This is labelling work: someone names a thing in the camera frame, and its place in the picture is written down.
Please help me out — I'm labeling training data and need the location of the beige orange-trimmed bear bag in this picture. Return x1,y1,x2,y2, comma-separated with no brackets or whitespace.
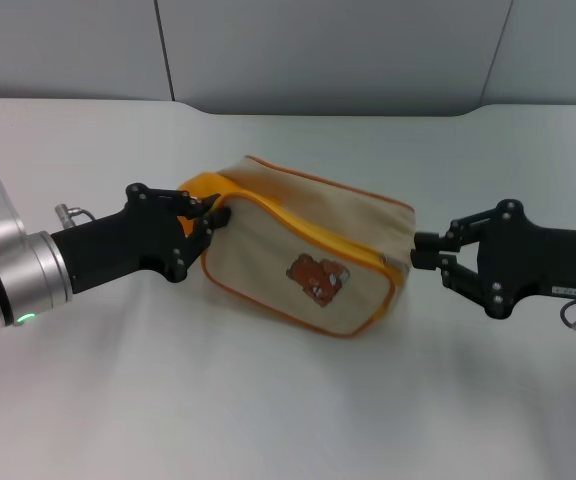
175,154,417,341

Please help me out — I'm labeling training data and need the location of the left gripper cable with plug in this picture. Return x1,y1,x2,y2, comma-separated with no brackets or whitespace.
53,203,98,227

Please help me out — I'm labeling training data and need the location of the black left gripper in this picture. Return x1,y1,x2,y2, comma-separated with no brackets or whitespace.
50,183,233,296

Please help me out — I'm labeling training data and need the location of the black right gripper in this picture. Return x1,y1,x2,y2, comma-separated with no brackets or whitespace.
410,198,576,320

